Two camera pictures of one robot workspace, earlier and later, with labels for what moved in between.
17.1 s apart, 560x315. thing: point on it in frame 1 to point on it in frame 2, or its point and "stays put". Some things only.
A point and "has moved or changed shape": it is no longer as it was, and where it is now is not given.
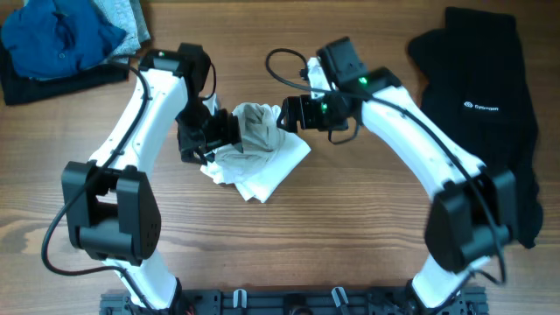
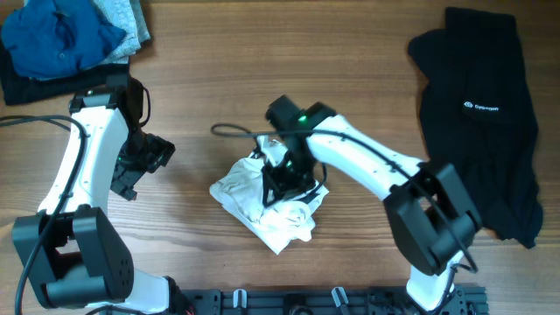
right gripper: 308,119 to 282,189
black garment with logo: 475,86 stays put
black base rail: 296,303 stays put
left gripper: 227,133 to 161,150
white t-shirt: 270,154 has moved or changed shape
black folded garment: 14,89 stays put
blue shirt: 54,37 stays put
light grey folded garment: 129,16 stays put
